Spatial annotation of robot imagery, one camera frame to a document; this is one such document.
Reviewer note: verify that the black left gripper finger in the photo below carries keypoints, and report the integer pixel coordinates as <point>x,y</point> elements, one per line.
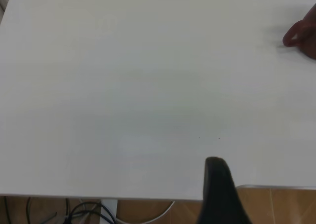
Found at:
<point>219,192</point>

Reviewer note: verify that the red ceramic mug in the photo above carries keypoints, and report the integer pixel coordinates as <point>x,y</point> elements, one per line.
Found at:
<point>309,24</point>

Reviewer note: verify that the white table leg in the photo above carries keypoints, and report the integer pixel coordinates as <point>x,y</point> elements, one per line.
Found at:
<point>109,211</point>

